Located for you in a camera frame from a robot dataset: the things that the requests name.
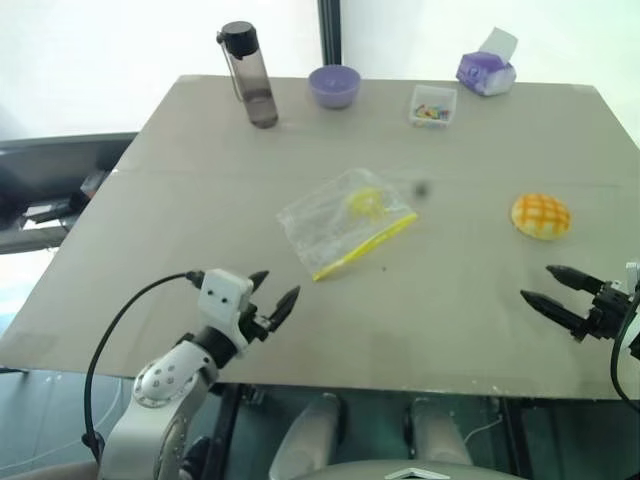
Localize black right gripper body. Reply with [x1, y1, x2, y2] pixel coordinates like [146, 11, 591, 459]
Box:
[579, 278, 640, 344]

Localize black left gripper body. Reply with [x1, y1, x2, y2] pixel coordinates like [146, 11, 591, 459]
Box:
[238, 298, 274, 344]

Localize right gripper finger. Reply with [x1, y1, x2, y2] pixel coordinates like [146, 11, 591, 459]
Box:
[519, 289, 589, 342]
[545, 264, 604, 297]

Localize yellow pineapple bun toy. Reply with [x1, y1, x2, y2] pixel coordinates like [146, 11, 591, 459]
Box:
[509, 193, 572, 242]

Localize clear zip bag yellow seal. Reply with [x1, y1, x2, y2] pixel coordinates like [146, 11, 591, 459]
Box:
[276, 167, 419, 283]

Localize black table leg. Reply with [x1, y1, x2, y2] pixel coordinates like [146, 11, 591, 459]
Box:
[498, 397, 522, 480]
[207, 383, 247, 480]

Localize grey rounded shell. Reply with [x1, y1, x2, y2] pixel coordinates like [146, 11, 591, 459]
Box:
[269, 392, 347, 480]
[409, 397, 474, 469]

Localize dark shoe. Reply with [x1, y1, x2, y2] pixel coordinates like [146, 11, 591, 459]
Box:
[181, 435, 213, 479]

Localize smoky water bottle black cap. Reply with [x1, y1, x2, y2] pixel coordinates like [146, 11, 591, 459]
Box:
[216, 20, 279, 130]

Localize purple bowl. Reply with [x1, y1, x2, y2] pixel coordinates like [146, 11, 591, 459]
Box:
[307, 65, 362, 111]

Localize grey curved panel white chevron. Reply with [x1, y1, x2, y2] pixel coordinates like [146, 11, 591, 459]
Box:
[319, 459, 521, 480]

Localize clear box colourful small items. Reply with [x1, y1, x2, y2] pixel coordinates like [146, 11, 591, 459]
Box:
[407, 84, 458, 129]

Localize purple white tissue pack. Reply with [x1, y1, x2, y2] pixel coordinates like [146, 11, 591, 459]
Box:
[455, 27, 519, 97]

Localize black device white label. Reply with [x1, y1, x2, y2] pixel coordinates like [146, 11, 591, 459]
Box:
[22, 198, 71, 222]

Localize dark side desk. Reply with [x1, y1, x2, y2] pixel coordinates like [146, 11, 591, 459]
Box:
[0, 132, 139, 256]

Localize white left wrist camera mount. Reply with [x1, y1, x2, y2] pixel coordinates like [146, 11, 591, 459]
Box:
[196, 268, 255, 359]

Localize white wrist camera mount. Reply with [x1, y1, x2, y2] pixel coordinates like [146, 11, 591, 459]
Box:
[196, 268, 255, 359]
[619, 259, 640, 349]

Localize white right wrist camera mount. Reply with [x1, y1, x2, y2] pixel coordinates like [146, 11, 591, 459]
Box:
[619, 259, 640, 349]

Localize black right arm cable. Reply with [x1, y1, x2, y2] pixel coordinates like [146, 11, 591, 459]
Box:
[610, 299, 640, 404]

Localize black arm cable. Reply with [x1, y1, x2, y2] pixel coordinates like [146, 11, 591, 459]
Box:
[610, 299, 640, 404]
[82, 269, 206, 459]

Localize thin white floor cable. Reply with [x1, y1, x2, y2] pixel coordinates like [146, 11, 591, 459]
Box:
[463, 413, 504, 447]

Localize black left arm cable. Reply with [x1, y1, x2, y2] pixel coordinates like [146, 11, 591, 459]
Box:
[82, 269, 206, 459]

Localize dark window frame post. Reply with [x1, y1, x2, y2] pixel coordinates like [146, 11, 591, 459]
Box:
[317, 0, 342, 69]

